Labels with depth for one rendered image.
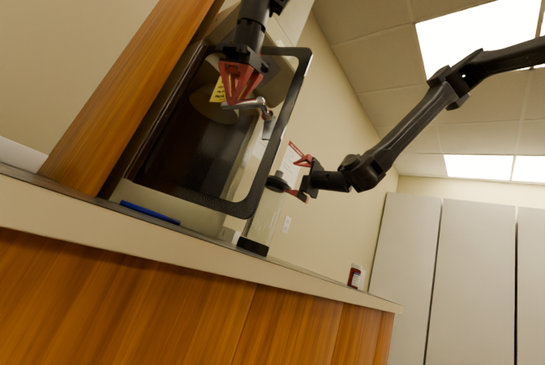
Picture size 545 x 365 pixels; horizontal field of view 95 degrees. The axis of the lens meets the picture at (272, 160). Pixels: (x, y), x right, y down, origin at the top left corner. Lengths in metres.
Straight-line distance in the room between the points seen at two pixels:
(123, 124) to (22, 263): 0.28
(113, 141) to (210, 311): 0.34
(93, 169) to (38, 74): 0.58
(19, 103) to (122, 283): 0.76
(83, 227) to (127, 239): 0.05
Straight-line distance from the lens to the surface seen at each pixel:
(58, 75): 1.07
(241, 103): 0.49
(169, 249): 0.36
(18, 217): 0.31
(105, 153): 0.53
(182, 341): 0.47
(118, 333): 0.41
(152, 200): 0.67
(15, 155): 0.64
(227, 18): 0.76
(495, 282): 3.34
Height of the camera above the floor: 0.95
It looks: 19 degrees up
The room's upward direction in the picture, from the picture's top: 20 degrees clockwise
